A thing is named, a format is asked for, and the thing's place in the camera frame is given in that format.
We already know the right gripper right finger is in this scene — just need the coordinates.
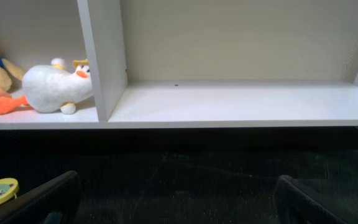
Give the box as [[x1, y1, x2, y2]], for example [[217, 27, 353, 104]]
[[273, 174, 358, 224]]

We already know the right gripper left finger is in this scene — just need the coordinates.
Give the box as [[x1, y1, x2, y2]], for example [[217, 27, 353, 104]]
[[0, 170, 83, 224]]

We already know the white plush duck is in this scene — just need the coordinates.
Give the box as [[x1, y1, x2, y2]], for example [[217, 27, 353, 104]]
[[0, 57, 94, 116]]

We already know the white shelf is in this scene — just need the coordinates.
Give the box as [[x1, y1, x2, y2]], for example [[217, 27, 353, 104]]
[[0, 0, 358, 131]]

